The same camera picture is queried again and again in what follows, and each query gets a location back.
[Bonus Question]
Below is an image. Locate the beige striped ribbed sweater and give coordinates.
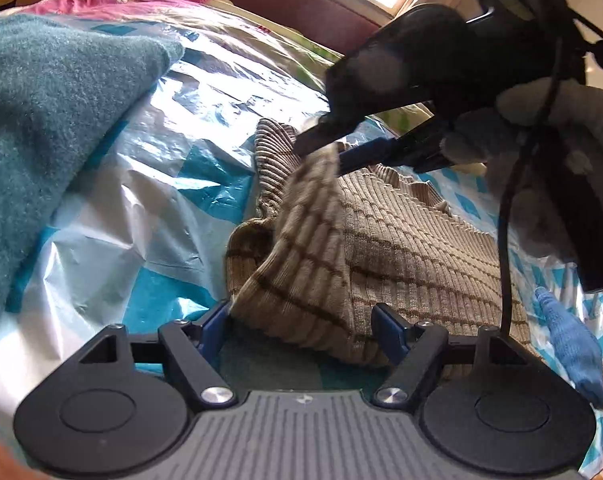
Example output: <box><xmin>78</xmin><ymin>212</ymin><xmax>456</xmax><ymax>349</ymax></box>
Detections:
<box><xmin>224</xmin><ymin>117</ymin><xmax>535</xmax><ymax>366</ymax></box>

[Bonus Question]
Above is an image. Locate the grey gloved right hand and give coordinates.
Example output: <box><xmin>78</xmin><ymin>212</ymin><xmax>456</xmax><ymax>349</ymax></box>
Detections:
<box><xmin>441</xmin><ymin>78</ymin><xmax>603</xmax><ymax>262</ymax></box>

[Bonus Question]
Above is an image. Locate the blue white checkered plastic sheet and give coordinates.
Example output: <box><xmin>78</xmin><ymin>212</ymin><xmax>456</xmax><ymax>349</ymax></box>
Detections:
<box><xmin>0</xmin><ymin>9</ymin><xmax>603</xmax><ymax>463</ymax></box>

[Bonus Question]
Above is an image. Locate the blue sock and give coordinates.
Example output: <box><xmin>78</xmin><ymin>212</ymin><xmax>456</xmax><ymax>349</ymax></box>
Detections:
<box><xmin>535</xmin><ymin>287</ymin><xmax>603</xmax><ymax>410</ymax></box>

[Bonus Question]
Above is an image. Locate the teal fleece garment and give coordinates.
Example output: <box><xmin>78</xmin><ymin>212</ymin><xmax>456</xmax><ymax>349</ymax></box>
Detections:
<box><xmin>0</xmin><ymin>14</ymin><xmax>183</xmax><ymax>314</ymax></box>

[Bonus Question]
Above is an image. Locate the floral bed quilt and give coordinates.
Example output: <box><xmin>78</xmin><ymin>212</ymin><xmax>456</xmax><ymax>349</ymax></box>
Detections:
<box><xmin>1</xmin><ymin>0</ymin><xmax>433</xmax><ymax>131</ymax></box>

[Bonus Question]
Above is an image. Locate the black cable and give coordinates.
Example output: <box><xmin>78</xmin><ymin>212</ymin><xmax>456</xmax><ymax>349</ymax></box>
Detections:
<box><xmin>495</xmin><ymin>34</ymin><xmax>567</xmax><ymax>339</ymax></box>

